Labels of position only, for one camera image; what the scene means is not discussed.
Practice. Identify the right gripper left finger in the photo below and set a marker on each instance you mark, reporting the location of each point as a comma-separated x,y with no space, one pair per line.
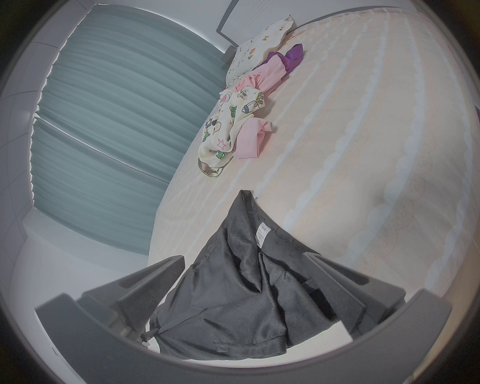
127,300

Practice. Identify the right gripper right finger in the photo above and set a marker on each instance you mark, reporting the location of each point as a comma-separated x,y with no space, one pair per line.
375,300

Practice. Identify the black T-shirt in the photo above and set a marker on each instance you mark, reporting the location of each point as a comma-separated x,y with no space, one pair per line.
232,292

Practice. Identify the bed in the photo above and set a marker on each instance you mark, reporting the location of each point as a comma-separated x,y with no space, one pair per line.
356,131

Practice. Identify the blue-green curtain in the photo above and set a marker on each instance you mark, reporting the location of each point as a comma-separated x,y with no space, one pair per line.
131,82
93,187

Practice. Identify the white printed pyjama top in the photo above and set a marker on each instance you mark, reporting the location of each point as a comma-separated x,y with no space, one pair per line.
221,127

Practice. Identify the purple garment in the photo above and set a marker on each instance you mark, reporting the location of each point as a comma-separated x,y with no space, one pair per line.
292,56

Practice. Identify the grey bedside table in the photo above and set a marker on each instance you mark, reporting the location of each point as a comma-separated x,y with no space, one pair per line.
228,56

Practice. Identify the white printed pillow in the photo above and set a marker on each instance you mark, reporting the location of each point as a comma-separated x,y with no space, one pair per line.
258,48

